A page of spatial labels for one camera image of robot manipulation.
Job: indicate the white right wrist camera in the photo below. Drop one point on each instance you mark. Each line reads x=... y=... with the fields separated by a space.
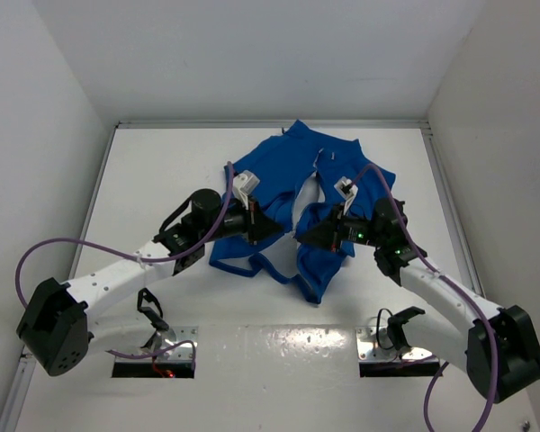
x=347 y=189

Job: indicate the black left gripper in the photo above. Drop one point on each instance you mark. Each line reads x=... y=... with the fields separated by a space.
x=263 y=226

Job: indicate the blue zip-up jacket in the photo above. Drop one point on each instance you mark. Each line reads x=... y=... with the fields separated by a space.
x=297 y=171

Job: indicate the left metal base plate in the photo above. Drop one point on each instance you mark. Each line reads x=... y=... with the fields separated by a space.
x=177 y=345

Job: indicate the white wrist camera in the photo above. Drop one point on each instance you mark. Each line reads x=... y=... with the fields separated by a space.
x=244 y=184
x=347 y=189

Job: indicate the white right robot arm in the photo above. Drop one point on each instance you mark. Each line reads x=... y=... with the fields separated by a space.
x=497 y=347

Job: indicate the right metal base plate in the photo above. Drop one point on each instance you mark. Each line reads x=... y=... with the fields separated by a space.
x=372 y=348

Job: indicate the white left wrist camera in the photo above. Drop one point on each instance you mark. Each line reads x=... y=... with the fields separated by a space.
x=244 y=184

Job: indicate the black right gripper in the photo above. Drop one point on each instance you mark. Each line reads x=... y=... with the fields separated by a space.
x=324 y=232

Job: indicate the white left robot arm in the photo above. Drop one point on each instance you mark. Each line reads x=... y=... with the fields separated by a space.
x=112 y=309

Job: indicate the metal base plate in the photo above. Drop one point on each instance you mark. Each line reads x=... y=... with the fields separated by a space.
x=177 y=345
x=372 y=348

